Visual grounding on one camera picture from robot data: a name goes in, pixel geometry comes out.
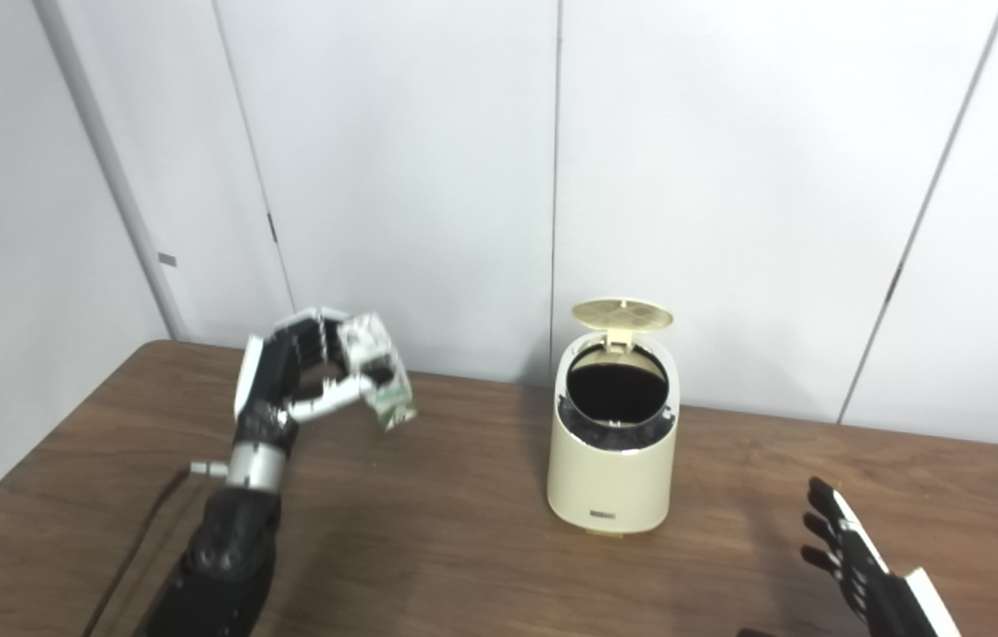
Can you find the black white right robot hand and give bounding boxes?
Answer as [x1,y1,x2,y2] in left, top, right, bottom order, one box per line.
[738,478,964,637]

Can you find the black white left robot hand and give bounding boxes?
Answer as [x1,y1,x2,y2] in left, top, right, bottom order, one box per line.
[234,307,394,434]

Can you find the white green milk carton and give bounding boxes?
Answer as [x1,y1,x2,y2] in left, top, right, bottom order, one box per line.
[342,312,418,434]

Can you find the cream-colored round bin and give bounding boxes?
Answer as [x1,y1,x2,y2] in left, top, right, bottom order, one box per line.
[547,299,681,536]

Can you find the cream round bin lid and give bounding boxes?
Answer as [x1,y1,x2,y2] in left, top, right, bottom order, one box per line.
[572,299,675,344]

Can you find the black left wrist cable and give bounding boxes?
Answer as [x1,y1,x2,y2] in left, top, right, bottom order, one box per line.
[83,461,231,637]

